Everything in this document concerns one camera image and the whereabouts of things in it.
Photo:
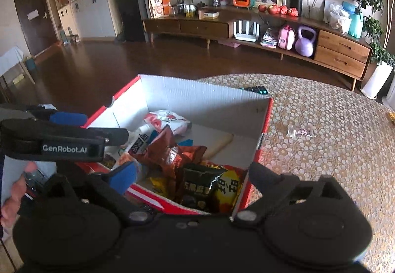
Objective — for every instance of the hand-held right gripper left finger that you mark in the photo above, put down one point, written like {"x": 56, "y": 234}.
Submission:
{"x": 123, "y": 177}

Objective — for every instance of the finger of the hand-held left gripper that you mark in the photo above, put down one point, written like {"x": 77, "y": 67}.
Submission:
{"x": 115, "y": 136}
{"x": 68, "y": 119}

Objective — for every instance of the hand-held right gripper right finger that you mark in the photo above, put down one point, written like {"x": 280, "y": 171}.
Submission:
{"x": 264, "y": 179}

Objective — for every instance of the yellow snack packet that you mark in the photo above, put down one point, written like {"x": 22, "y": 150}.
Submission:
{"x": 158, "y": 185}

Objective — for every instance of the red-brown snack packet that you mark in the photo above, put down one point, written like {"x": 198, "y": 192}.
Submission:
{"x": 168, "y": 156}

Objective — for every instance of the white and red snack packet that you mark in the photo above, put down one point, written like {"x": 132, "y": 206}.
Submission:
{"x": 168, "y": 121}

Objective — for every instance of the beige snack stick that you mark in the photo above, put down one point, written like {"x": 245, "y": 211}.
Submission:
{"x": 219, "y": 144}

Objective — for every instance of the dark snack packet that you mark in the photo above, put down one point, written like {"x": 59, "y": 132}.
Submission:
{"x": 200, "y": 183}

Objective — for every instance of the blue cookie snack packet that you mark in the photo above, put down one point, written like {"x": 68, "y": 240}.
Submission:
{"x": 186, "y": 142}

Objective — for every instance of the red cardboard box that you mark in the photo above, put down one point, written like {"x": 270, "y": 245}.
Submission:
{"x": 203, "y": 100}

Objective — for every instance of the person's left hand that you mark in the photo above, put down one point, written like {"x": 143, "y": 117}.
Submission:
{"x": 14, "y": 199}

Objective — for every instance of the white tube packet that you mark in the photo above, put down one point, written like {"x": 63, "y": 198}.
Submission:
{"x": 140, "y": 140}

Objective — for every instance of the yellow-orange snack packet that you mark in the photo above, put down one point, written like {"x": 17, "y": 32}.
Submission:
{"x": 231, "y": 189}

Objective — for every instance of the clear candy wrapper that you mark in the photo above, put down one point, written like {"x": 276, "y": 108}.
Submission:
{"x": 301, "y": 131}

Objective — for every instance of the patterned tablecloth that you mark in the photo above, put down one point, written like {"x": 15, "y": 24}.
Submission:
{"x": 324, "y": 168}

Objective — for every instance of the black remote control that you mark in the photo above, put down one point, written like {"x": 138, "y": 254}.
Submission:
{"x": 256, "y": 90}

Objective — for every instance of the dark wooden door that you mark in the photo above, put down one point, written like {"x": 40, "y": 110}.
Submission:
{"x": 31, "y": 20}

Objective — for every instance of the black refrigerator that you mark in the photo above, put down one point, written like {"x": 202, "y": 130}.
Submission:
{"x": 132, "y": 14}

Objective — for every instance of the orange snack boxes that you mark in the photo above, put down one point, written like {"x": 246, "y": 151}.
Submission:
{"x": 159, "y": 6}

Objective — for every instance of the stack of magazines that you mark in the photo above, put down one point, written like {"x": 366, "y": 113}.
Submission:
{"x": 269, "y": 39}

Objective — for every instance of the purple kettlebell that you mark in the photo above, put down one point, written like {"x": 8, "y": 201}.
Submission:
{"x": 305, "y": 43}

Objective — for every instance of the pink toy case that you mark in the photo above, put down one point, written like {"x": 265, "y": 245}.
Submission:
{"x": 286, "y": 38}

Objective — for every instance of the white router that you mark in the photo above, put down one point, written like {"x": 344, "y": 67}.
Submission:
{"x": 246, "y": 34}

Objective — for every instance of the wooden tv cabinet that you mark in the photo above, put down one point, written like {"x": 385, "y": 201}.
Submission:
{"x": 339, "y": 51}

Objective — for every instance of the potted plant in white pot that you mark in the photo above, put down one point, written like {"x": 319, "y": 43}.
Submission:
{"x": 378, "y": 78}

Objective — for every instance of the small cardboard box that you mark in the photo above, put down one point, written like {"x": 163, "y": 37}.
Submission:
{"x": 208, "y": 14}

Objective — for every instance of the red apple ornament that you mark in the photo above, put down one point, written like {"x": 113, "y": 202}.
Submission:
{"x": 273, "y": 9}
{"x": 293, "y": 11}
{"x": 262, "y": 8}
{"x": 284, "y": 10}

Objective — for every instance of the black speaker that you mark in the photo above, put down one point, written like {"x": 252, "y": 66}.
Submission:
{"x": 296, "y": 4}

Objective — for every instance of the clear plastic bag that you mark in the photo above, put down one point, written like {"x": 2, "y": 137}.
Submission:
{"x": 339, "y": 18}

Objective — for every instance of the orange tissue box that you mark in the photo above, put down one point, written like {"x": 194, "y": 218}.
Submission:
{"x": 242, "y": 1}

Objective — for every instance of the teal spray bottle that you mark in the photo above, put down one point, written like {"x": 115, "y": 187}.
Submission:
{"x": 355, "y": 25}

